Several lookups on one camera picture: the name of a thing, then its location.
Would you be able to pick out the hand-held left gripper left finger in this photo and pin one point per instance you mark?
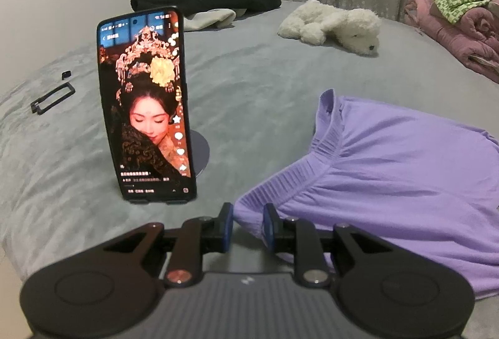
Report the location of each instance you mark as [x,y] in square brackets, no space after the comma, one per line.
[228,226]

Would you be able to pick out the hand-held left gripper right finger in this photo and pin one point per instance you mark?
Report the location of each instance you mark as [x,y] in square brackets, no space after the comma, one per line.
[268,226]

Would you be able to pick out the purple long-sleeved top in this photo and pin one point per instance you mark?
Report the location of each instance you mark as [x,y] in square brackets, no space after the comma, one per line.
[390,175]

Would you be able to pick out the black smartphone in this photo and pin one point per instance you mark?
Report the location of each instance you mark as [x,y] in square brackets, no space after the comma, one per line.
[144,108]

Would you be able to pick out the cream crumpled cloth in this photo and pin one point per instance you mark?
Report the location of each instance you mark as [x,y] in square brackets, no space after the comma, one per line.
[202,21]

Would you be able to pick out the white plush dog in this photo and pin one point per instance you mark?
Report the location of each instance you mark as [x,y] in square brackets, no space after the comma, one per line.
[343,27]

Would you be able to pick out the small black clip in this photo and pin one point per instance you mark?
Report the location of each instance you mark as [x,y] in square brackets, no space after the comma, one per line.
[66,75]

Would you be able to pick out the mauve rolled quilt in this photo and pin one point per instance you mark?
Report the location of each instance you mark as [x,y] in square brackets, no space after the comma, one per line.
[479,34]

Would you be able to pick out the black rectangular frame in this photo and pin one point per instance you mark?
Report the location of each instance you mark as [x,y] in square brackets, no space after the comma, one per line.
[36,107]

